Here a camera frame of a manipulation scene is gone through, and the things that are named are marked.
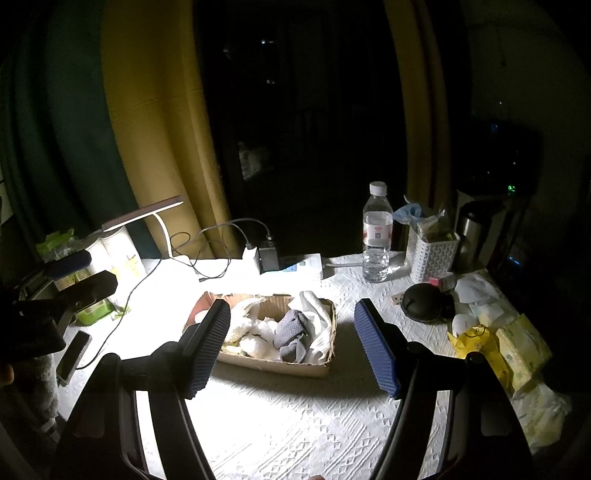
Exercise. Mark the toilet paper roll pack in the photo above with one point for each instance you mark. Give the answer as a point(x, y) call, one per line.
point(117, 254)

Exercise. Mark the steel thermos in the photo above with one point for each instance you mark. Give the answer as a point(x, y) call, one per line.
point(471, 240)

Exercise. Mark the yellow curtain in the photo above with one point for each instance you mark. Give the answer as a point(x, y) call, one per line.
point(157, 115)
point(415, 115)

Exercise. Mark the black round case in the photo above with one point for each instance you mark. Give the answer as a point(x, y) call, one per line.
point(422, 304)

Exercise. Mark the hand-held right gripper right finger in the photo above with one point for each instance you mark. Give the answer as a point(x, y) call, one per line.
point(376, 346)

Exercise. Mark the pale green tissue pack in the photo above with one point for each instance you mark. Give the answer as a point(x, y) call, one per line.
point(526, 350)

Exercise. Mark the black dotted sock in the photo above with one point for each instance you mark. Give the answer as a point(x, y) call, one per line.
point(293, 337)

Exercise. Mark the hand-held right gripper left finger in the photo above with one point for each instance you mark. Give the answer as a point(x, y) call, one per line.
point(207, 346)

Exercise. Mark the white padded pack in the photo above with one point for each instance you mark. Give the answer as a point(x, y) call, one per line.
point(547, 415)

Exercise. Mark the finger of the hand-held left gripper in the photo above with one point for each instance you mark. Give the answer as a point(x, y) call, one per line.
point(94, 284)
point(71, 265)

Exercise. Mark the white perforated basket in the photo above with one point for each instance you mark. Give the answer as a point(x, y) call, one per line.
point(431, 258)

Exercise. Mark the green curtain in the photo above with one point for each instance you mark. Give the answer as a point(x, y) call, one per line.
point(60, 115)

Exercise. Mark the smartphone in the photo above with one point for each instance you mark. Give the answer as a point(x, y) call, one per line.
point(74, 357)

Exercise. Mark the white towel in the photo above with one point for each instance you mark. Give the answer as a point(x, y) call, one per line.
point(318, 323)

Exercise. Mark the green wet wipes pack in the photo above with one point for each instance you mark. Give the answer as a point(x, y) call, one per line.
point(92, 311)

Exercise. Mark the black charger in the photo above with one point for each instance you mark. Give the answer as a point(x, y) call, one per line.
point(268, 258)

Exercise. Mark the cardboard box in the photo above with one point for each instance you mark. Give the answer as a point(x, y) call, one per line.
point(277, 364)

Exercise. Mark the blue face mask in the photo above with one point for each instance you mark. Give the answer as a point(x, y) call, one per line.
point(408, 214)

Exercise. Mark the white power strip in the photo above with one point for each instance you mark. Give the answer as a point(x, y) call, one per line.
point(300, 267)

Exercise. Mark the crumpled white tissue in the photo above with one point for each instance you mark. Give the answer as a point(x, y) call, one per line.
point(475, 293)

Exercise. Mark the white desk lamp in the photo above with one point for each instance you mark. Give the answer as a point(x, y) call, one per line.
point(161, 217)

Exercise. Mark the white charger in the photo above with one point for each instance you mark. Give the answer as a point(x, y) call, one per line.
point(250, 259)

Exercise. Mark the yellow plastic bag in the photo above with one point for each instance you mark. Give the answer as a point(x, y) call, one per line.
point(478, 350)

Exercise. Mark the clear water bottle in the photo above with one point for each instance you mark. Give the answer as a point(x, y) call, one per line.
point(377, 240)

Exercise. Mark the dark appliance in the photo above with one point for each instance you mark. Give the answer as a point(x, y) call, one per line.
point(512, 198)

